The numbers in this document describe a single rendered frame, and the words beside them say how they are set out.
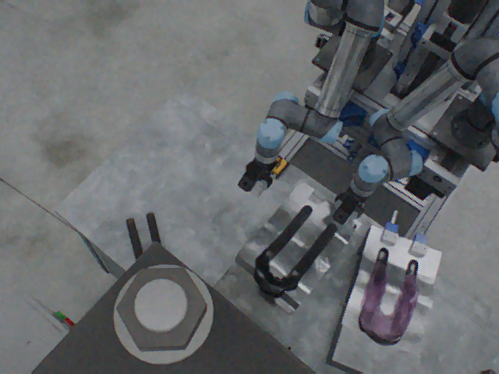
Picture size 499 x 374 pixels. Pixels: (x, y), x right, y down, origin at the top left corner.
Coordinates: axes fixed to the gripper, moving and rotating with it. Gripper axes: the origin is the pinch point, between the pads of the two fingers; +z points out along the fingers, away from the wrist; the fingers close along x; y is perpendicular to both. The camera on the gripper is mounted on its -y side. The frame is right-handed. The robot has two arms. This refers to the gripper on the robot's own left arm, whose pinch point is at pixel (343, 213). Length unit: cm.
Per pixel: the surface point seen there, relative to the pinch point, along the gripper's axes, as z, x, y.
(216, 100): 91, 100, 52
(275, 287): 3.9, 2.9, -34.5
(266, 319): 5.2, -1.2, -44.4
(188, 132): 11, 66, -6
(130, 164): 11, 73, -31
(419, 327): 3.1, -41.6, -15.1
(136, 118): 91, 125, 14
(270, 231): 2.0, 15.9, -20.8
